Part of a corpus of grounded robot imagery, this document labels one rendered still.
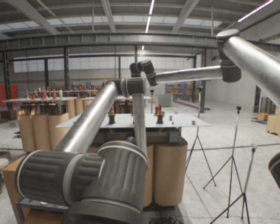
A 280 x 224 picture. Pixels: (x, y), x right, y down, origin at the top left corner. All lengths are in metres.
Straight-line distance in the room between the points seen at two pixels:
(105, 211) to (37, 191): 0.29
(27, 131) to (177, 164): 3.61
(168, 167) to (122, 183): 1.43
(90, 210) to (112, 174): 0.11
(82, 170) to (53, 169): 0.11
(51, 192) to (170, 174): 1.54
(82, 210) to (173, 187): 1.69
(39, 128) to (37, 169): 3.45
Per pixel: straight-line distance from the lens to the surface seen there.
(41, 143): 4.13
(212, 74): 1.25
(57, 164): 0.56
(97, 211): 0.40
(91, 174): 0.48
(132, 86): 1.15
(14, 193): 2.14
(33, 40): 12.11
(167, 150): 1.73
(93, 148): 1.74
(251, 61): 0.80
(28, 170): 0.63
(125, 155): 0.48
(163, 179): 1.93
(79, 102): 7.46
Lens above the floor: 1.74
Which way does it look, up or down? 9 degrees down
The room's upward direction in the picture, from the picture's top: straight up
